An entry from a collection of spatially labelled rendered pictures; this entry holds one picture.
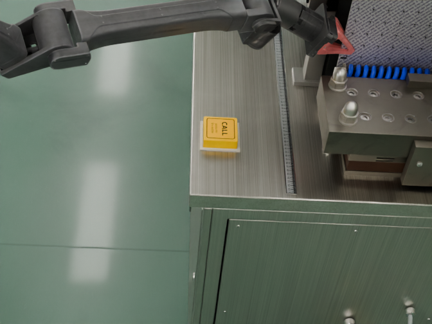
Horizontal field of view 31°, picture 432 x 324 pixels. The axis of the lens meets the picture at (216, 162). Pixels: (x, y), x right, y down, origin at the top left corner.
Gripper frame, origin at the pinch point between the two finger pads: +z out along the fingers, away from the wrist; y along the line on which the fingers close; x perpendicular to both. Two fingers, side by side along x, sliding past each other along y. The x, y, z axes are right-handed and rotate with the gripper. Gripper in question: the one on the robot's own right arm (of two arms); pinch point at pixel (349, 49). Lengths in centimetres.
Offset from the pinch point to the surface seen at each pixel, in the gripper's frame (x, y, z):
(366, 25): 6.5, 0.3, -1.5
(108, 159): -121, -65, 5
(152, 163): -113, -64, 18
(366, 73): -0.8, 3.5, 4.8
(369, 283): -34, 25, 32
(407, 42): 7.9, 0.2, 8.3
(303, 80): -16.7, -7.6, 2.4
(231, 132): -24.0, 11.0, -12.5
